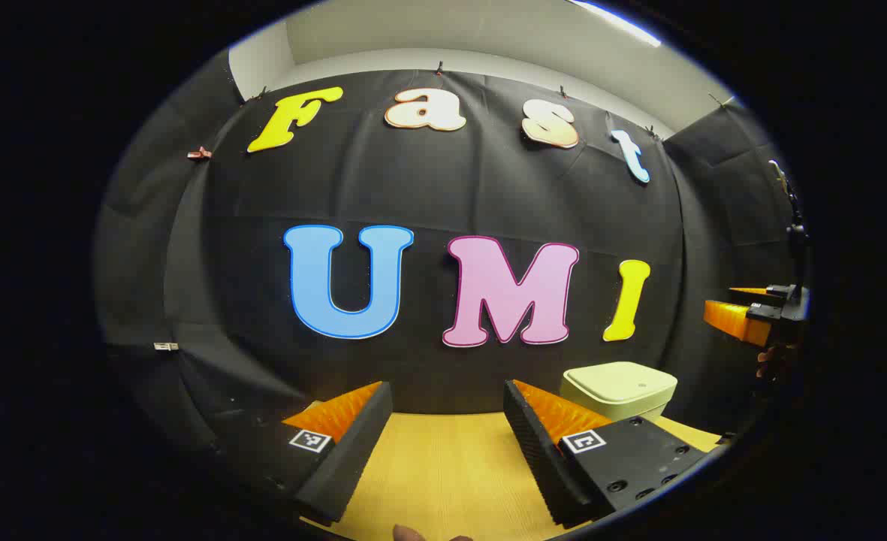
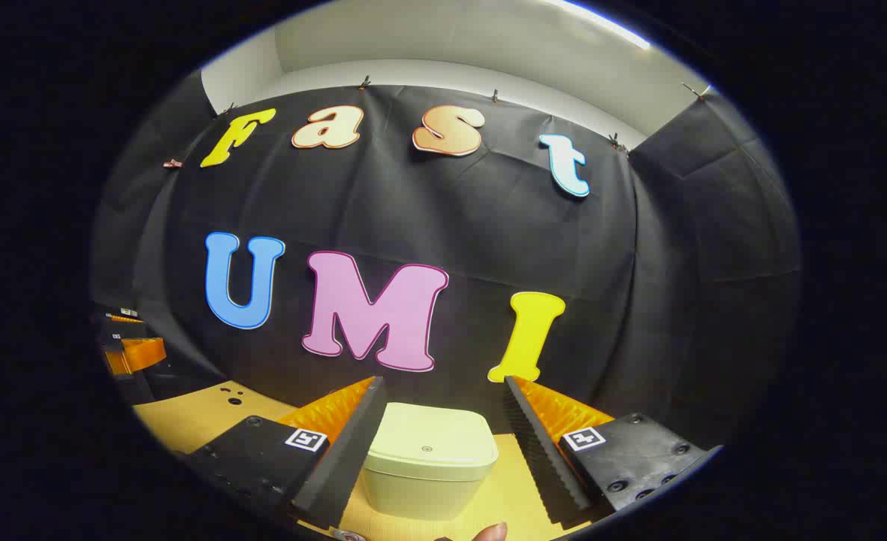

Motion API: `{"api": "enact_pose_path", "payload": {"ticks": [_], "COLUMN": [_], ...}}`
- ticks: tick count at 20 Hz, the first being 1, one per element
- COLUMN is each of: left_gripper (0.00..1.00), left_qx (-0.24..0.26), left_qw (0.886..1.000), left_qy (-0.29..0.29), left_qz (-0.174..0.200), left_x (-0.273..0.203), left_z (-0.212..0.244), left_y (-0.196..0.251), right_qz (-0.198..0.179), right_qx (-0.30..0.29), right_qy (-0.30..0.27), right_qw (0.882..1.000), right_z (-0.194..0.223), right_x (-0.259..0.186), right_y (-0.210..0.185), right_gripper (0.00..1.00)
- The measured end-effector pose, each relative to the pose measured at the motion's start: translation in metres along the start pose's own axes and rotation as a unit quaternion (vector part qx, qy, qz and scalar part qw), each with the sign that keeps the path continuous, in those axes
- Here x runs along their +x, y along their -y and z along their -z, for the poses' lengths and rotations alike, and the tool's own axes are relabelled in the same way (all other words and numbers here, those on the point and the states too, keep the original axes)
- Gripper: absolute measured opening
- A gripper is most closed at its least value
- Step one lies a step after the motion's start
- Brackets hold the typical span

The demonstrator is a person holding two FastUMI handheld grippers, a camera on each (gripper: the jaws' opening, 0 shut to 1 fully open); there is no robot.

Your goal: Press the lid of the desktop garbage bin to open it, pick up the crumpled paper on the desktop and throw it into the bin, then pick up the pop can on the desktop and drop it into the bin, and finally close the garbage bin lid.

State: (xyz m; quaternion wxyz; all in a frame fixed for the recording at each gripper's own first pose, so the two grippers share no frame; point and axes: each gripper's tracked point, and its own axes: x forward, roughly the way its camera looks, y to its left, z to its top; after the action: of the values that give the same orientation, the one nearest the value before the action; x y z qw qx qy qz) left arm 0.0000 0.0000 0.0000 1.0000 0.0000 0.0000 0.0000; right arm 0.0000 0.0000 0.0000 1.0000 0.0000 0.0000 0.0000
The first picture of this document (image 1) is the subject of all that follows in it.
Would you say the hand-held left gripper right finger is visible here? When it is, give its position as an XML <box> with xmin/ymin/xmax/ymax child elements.
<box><xmin>503</xmin><ymin>379</ymin><xmax>715</xmax><ymax>528</ymax></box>

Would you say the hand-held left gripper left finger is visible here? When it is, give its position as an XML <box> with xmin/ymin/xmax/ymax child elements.
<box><xmin>212</xmin><ymin>381</ymin><xmax>395</xmax><ymax>527</ymax></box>

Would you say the pale green garbage bin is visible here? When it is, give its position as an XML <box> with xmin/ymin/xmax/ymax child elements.
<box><xmin>560</xmin><ymin>361</ymin><xmax>679</xmax><ymax>422</ymax></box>

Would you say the wooden desktop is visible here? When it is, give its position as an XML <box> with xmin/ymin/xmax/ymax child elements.
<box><xmin>300</xmin><ymin>411</ymin><xmax>724</xmax><ymax>541</ymax></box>

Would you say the black backdrop cloth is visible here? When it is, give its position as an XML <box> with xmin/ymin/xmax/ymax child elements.
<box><xmin>94</xmin><ymin>53</ymin><xmax>813</xmax><ymax>482</ymax></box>

